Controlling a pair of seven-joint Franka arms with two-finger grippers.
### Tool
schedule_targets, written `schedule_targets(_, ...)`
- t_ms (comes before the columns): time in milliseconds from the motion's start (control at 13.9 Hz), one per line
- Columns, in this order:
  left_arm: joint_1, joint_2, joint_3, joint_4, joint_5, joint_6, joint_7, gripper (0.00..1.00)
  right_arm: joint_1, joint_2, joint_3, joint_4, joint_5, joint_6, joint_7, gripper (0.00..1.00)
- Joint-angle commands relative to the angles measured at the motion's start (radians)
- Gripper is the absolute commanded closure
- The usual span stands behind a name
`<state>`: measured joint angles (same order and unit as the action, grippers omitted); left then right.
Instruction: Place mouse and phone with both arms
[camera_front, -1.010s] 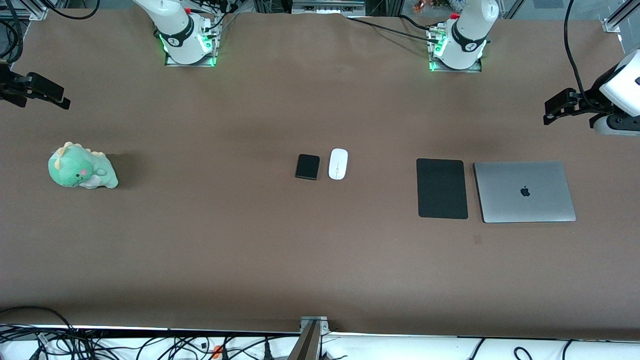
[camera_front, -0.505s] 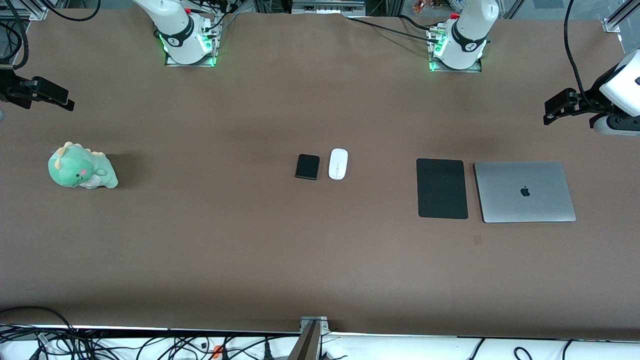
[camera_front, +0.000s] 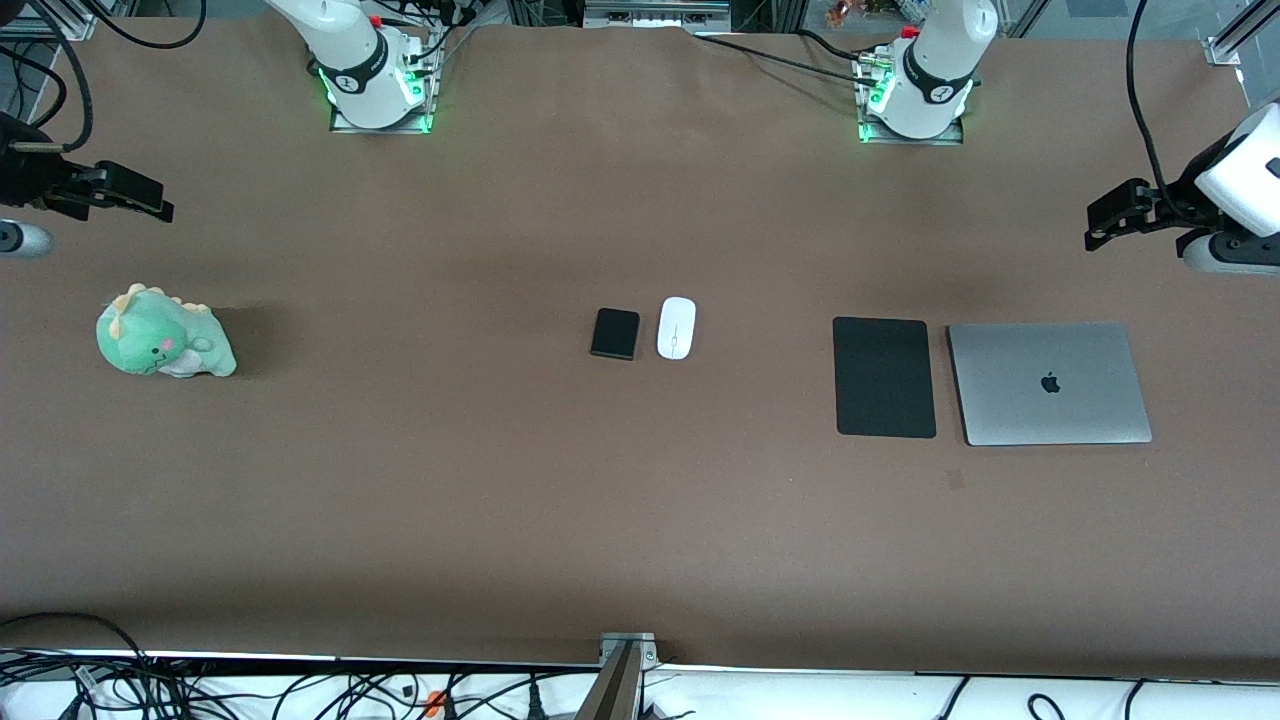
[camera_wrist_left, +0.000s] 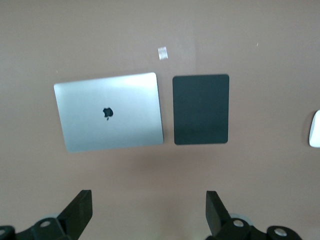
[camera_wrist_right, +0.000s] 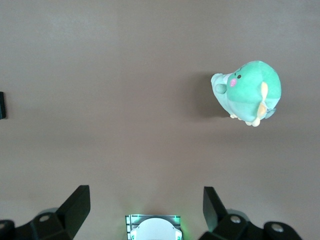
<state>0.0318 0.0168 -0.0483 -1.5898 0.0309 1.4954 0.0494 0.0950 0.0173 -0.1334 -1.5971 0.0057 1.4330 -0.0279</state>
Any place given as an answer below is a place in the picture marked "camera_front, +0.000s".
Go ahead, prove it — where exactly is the white computer mouse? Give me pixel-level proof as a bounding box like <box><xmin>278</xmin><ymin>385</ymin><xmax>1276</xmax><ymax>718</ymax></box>
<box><xmin>656</xmin><ymin>297</ymin><xmax>697</xmax><ymax>361</ymax></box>

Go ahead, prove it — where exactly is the black phone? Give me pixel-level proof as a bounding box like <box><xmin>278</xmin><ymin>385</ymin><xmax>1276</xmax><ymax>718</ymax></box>
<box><xmin>590</xmin><ymin>308</ymin><xmax>641</xmax><ymax>361</ymax></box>

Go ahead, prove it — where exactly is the black mouse pad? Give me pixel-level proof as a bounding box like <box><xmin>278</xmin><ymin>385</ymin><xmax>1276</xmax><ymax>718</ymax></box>
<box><xmin>832</xmin><ymin>317</ymin><xmax>938</xmax><ymax>439</ymax></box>

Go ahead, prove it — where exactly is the green dinosaur plush toy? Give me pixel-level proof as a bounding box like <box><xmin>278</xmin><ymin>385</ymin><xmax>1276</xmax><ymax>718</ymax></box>
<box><xmin>96</xmin><ymin>284</ymin><xmax>238</xmax><ymax>379</ymax></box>

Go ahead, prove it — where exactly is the grey closed laptop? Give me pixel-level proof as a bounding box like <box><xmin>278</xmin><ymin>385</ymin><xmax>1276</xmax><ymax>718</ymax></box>
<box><xmin>947</xmin><ymin>322</ymin><xmax>1153</xmax><ymax>447</ymax></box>

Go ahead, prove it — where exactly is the brown table cover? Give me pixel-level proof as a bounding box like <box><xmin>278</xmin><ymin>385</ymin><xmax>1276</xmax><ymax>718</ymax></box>
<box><xmin>0</xmin><ymin>15</ymin><xmax>1280</xmax><ymax>683</ymax></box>

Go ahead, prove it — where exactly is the aluminium frame profile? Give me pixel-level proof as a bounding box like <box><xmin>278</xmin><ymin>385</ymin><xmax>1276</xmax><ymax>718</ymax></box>
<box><xmin>0</xmin><ymin>0</ymin><xmax>97</xmax><ymax>42</ymax></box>
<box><xmin>1205</xmin><ymin>0</ymin><xmax>1280</xmax><ymax>67</ymax></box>

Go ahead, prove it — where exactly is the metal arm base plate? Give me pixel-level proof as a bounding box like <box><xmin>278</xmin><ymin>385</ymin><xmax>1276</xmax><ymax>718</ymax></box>
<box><xmin>858</xmin><ymin>115</ymin><xmax>967</xmax><ymax>147</ymax></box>
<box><xmin>328</xmin><ymin>95</ymin><xmax>437</xmax><ymax>135</ymax></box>

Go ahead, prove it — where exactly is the short black table cable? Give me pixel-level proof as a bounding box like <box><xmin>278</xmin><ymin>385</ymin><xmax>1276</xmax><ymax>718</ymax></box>
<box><xmin>795</xmin><ymin>28</ymin><xmax>869</xmax><ymax>61</ymax></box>

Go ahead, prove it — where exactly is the long black table cable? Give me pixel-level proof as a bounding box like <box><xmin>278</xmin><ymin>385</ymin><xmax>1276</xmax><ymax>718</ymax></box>
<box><xmin>690</xmin><ymin>33</ymin><xmax>883</xmax><ymax>89</ymax></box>

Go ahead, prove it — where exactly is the thick black looping cable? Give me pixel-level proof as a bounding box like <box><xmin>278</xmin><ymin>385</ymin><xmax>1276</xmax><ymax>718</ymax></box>
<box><xmin>0</xmin><ymin>612</ymin><xmax>153</xmax><ymax>663</ymax></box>

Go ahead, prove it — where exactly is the grey metal frame bracket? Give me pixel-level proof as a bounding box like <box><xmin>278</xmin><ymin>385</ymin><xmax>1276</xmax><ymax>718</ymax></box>
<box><xmin>583</xmin><ymin>0</ymin><xmax>732</xmax><ymax>31</ymax></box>

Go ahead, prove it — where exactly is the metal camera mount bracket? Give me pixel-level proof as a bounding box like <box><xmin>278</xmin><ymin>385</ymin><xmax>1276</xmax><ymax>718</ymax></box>
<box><xmin>598</xmin><ymin>632</ymin><xmax>659</xmax><ymax>720</ymax></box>

